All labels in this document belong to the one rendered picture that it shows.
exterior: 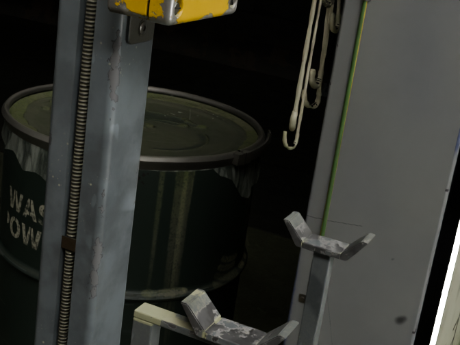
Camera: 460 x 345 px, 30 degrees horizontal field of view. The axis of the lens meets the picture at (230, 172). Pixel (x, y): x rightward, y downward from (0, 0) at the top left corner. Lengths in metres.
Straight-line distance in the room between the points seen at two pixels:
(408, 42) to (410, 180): 0.18
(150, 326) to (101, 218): 0.13
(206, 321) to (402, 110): 0.57
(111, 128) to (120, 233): 0.11
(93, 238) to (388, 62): 0.52
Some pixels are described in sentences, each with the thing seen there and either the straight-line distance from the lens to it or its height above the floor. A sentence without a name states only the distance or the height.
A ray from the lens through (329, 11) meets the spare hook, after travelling 1.21.
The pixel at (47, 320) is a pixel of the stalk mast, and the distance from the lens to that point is 0.78.
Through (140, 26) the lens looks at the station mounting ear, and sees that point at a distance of 0.69.
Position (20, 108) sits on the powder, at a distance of 1.92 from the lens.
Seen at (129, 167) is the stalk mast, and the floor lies 1.15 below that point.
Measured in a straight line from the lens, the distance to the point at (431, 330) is 1.21.
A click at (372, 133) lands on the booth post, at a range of 1.13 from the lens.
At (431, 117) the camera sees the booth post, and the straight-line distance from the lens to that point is 1.11.
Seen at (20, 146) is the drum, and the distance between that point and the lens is 1.76.
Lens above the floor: 1.39
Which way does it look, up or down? 19 degrees down
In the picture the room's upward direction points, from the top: 8 degrees clockwise
